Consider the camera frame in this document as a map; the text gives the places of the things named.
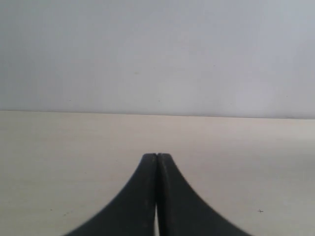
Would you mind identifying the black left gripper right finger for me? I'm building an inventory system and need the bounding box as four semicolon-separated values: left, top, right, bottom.
156;153;249;236

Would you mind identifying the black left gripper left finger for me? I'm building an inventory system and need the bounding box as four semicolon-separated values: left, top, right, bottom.
67;153;157;236

